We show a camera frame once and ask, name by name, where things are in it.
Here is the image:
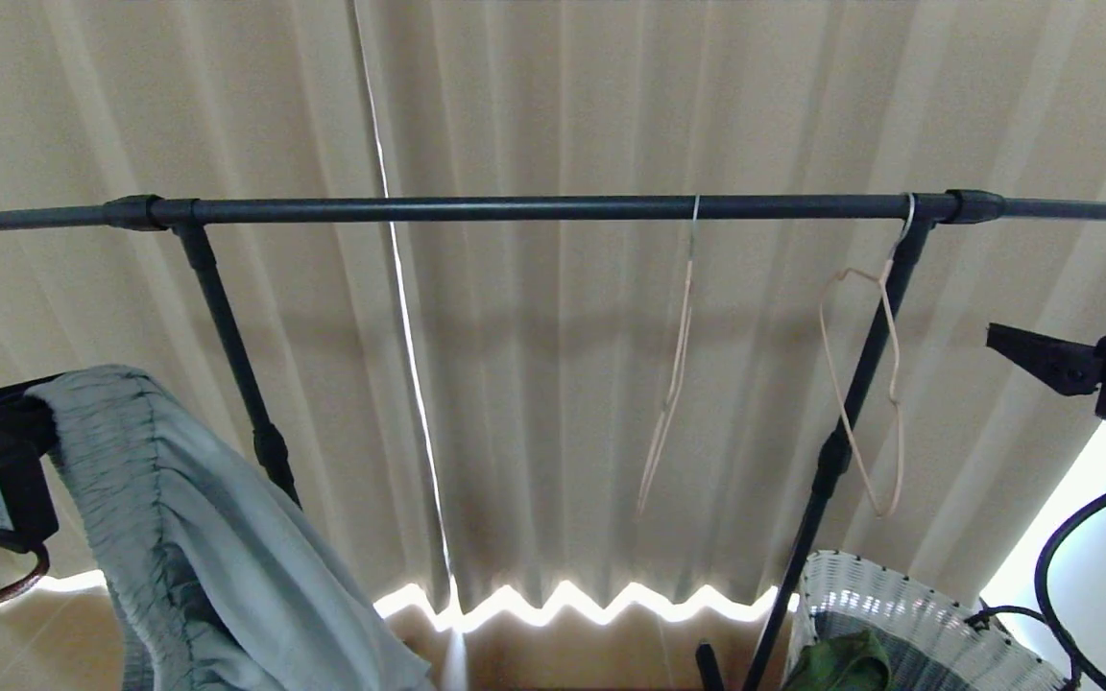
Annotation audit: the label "green garment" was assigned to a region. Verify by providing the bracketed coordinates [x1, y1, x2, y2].
[781, 629, 893, 691]

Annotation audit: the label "pale grey shorts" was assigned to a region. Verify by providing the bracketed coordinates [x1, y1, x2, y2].
[25, 365, 435, 691]

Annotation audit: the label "pink clothes hanger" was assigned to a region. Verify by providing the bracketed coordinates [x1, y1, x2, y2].
[819, 194, 917, 518]
[637, 196, 702, 515]

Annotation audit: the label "black clothes rack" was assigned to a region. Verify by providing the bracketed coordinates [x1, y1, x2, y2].
[0, 189, 1106, 691]

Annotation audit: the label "white laundry basket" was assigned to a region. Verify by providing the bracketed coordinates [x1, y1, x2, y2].
[783, 550, 1084, 691]

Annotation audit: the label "beige curtain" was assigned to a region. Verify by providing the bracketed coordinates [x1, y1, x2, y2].
[0, 0, 1106, 627]

